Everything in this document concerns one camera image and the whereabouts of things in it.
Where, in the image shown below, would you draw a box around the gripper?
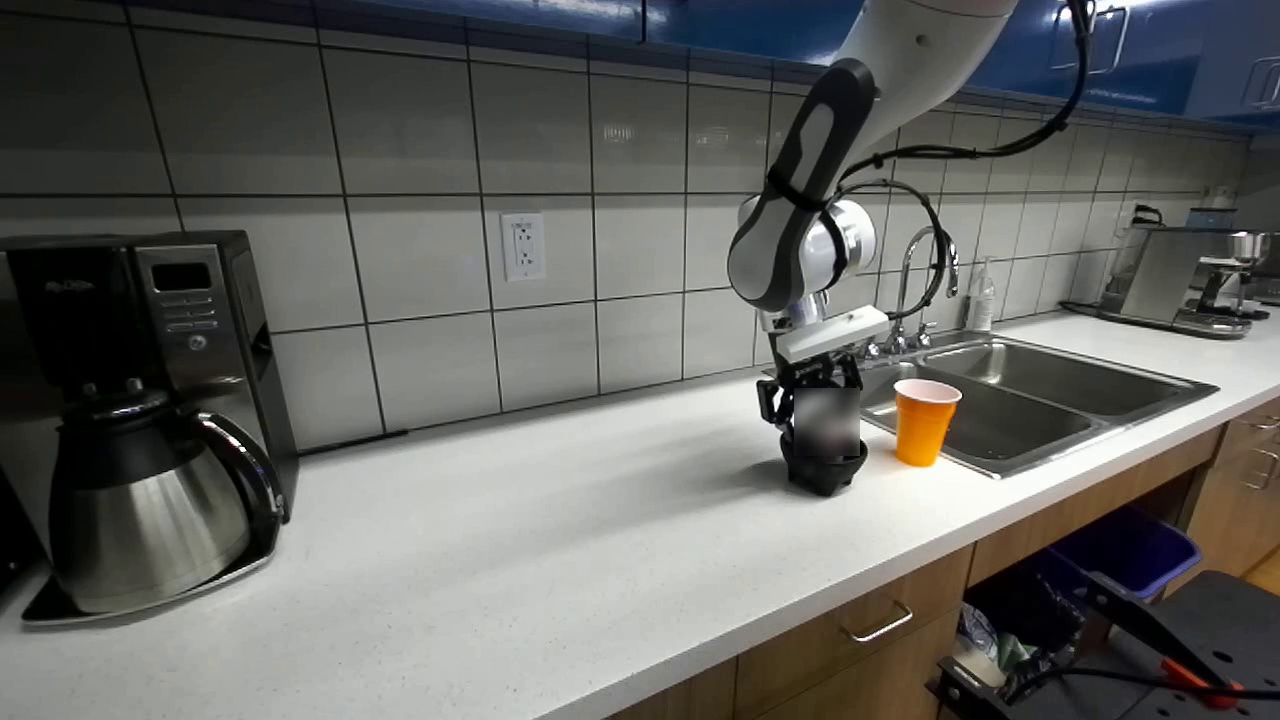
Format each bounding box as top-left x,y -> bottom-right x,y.
756,350 -> 867,434

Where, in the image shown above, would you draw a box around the black bowl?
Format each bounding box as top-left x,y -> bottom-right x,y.
779,430 -> 869,498

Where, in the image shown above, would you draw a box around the orange plastic cup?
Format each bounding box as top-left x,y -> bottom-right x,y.
893,378 -> 963,468

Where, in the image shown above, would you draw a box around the chrome tap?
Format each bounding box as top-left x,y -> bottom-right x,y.
862,225 -> 962,359

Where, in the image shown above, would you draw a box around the clear soap bottle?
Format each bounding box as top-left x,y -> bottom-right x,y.
965,258 -> 998,333

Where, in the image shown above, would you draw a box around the wooden drawer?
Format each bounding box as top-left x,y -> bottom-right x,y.
734,547 -> 974,717

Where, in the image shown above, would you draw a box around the steel double sink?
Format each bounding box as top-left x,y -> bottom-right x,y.
858,330 -> 1221,480

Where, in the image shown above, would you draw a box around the black trash bin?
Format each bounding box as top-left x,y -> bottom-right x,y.
955,568 -> 1089,691

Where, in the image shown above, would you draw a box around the blue bin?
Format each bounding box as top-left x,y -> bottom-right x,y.
1038,504 -> 1203,603

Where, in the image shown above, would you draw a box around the steel espresso machine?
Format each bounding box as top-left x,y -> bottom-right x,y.
1062,225 -> 1273,341

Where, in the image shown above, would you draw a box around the stack of wooden drawers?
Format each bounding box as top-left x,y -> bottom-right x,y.
1185,398 -> 1280,581

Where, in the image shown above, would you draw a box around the blue upper cabinets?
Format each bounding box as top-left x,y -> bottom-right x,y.
0,0 -> 1280,136

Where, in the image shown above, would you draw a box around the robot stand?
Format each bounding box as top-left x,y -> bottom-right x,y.
926,569 -> 1280,720

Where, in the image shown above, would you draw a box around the orange clamp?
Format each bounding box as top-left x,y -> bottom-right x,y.
1158,655 -> 1247,698

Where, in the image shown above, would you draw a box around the black coffee maker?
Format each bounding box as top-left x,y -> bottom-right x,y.
0,230 -> 300,627

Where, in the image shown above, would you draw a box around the steel coffee carafe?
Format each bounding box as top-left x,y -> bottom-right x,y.
49,385 -> 292,614

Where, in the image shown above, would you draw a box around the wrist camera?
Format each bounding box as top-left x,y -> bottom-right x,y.
774,306 -> 891,364

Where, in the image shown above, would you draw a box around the metal drawer handle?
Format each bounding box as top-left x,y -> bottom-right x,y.
839,602 -> 915,644

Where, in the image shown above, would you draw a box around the white wall socket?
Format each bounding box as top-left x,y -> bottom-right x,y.
500,212 -> 547,283

